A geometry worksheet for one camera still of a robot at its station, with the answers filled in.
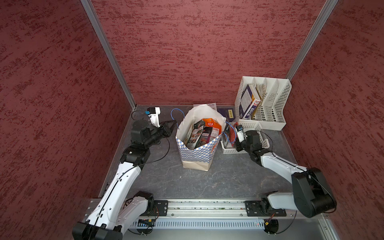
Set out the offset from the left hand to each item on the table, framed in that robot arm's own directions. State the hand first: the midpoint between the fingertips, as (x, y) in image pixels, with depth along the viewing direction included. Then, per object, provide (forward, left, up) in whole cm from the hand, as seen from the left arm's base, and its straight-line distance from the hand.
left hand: (176, 124), depth 70 cm
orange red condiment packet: (+9, -22, -17) cm, 30 cm away
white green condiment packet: (+6, -8, -18) cm, 21 cm away
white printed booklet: (+43, -24, -30) cm, 58 cm away
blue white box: (+29, -45, -12) cm, 55 cm away
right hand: (+6, -35, -24) cm, 43 cm away
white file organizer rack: (+45, -65, -27) cm, 83 cm away
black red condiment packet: (+7, -16, -20) cm, 27 cm away
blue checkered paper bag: (-10, -12, -16) cm, 22 cm away
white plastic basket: (+20, -47, -28) cm, 58 cm away
